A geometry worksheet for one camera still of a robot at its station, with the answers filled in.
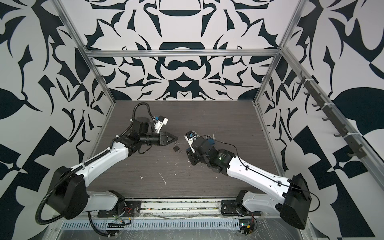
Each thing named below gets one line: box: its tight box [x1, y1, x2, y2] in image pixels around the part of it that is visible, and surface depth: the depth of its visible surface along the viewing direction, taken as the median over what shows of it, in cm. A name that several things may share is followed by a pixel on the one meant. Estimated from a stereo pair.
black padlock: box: [173, 141, 180, 152], surface depth 96 cm
